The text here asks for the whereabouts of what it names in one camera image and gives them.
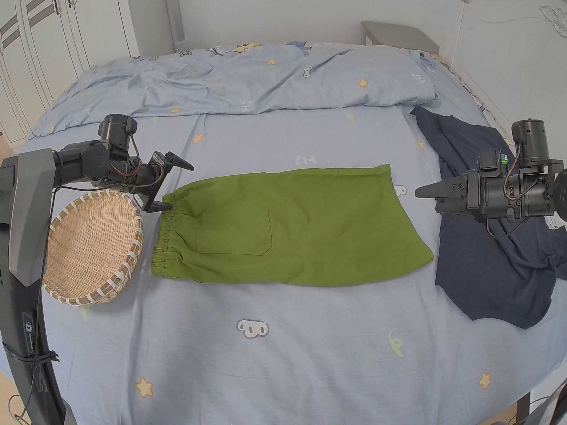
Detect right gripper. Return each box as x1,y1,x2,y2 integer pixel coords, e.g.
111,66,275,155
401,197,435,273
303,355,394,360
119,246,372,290
415,169,528,225

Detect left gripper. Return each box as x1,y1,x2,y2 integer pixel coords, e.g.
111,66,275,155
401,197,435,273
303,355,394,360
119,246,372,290
130,151,195,214

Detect green shorts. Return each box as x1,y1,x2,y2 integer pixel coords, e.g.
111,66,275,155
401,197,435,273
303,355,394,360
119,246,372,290
151,163,434,287

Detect dark blue garment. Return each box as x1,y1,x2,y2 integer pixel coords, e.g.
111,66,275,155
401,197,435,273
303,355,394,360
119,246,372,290
410,104,567,330

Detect round woven basket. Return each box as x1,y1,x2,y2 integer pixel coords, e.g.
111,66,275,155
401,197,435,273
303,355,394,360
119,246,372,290
43,189,144,306

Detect pale blue quilt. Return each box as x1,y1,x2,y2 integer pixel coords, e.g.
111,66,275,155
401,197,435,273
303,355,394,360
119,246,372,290
30,40,439,137

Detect grey bedside table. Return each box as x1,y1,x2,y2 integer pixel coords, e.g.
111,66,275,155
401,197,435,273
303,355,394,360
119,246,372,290
361,20,440,55

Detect white wardrobe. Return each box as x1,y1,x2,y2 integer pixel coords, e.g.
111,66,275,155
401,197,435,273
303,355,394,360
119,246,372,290
0,0,140,145

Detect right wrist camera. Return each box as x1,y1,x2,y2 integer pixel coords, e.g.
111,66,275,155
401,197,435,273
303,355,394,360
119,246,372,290
477,147,511,179

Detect grey vertical wall pipe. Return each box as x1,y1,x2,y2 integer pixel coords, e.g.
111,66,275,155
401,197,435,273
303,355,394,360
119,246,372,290
162,0,188,45

